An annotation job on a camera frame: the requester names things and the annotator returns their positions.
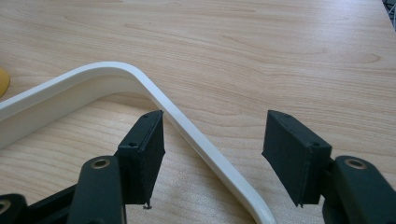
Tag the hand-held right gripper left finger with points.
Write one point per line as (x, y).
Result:
(140, 168)

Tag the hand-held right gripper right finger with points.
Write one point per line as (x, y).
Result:
(299, 161)

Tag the cream cartoon trash can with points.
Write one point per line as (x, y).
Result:
(3, 82)

